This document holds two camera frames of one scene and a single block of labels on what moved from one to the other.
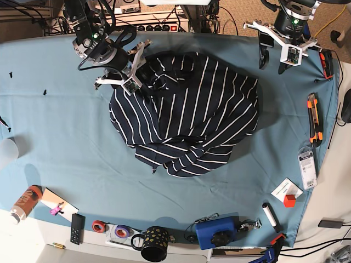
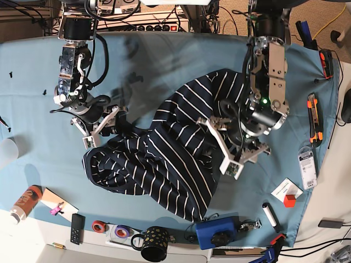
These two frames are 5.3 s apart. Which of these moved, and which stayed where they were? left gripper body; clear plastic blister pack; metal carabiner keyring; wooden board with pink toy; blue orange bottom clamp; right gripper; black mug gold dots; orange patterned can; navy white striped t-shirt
Moved: navy white striped t-shirt; right gripper; left gripper body
Stayed: black mug gold dots; metal carabiner keyring; blue orange bottom clamp; clear plastic blister pack; wooden board with pink toy; orange patterned can
